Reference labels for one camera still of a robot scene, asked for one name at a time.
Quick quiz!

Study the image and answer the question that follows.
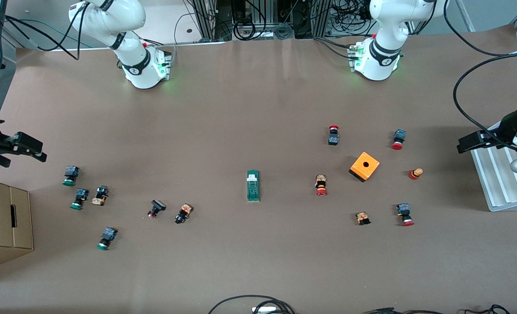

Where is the green terminal block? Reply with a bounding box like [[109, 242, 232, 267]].
[[246, 170, 261, 203]]

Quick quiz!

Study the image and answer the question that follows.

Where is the white ridged tray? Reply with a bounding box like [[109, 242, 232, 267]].
[[471, 142, 517, 212]]

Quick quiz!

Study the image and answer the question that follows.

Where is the green mushroom push button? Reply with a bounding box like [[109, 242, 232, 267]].
[[63, 165, 80, 187], [96, 227, 118, 251], [70, 188, 90, 211]]

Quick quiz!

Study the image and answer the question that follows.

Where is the brown cardboard box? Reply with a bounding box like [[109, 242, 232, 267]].
[[0, 176, 34, 273]]

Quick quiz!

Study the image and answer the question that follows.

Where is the red mushroom button blue block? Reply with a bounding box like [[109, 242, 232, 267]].
[[391, 129, 407, 150], [396, 203, 415, 227]]

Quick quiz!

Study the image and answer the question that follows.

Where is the aluminium equipment rack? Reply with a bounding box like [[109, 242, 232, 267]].
[[188, 0, 333, 42]]

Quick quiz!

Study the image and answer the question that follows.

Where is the brown paper table cover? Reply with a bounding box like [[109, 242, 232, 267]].
[[0, 24, 517, 314]]

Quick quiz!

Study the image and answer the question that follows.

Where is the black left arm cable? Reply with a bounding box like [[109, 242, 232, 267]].
[[443, 0, 517, 151]]

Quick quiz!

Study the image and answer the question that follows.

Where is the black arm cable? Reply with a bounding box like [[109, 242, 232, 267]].
[[4, 2, 89, 61], [443, 0, 517, 151]]

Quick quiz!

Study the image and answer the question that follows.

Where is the black selector switch orange block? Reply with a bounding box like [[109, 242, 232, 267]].
[[175, 203, 194, 225], [91, 185, 110, 206]]

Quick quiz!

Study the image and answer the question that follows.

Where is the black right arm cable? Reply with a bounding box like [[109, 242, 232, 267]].
[[4, 2, 89, 61]]

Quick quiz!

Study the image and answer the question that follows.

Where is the orange button enclosure box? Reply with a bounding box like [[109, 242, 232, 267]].
[[349, 151, 380, 183]]

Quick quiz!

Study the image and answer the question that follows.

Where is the black flat head switch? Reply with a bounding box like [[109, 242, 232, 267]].
[[147, 199, 167, 219]]

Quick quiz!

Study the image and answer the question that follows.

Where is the thin black cable tangle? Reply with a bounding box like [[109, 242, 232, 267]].
[[462, 304, 511, 314]]

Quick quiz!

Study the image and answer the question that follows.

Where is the black cable with connector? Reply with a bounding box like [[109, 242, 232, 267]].
[[365, 307, 444, 314]]

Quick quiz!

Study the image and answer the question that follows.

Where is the black coiled cable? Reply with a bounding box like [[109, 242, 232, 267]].
[[233, 20, 257, 41]]

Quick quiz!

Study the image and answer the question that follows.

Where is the black cable loop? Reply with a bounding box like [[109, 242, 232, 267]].
[[208, 295, 296, 314]]

